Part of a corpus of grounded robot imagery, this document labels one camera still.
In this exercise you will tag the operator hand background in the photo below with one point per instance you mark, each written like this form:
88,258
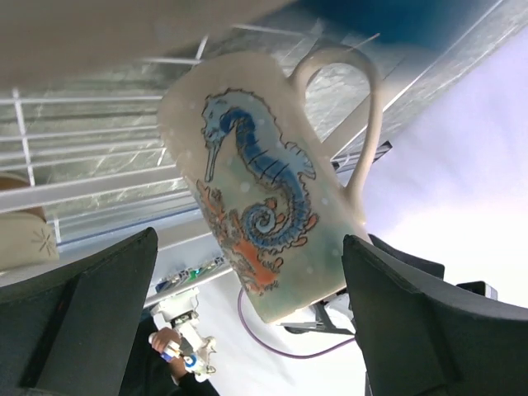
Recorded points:
162,338

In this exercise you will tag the teleoperation controller white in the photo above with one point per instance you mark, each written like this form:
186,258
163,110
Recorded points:
179,314

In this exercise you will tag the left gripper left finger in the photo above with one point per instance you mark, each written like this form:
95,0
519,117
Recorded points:
69,331

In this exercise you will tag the green interior floral mug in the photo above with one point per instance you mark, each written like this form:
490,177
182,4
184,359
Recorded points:
43,40

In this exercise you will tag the dark blue faceted mug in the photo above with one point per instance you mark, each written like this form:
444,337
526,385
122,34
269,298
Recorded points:
422,23

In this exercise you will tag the beige patterned mug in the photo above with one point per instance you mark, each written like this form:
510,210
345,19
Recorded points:
237,130

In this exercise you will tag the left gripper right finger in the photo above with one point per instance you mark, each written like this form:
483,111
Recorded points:
420,335

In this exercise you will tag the stainless steel cup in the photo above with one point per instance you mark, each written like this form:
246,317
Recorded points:
26,239

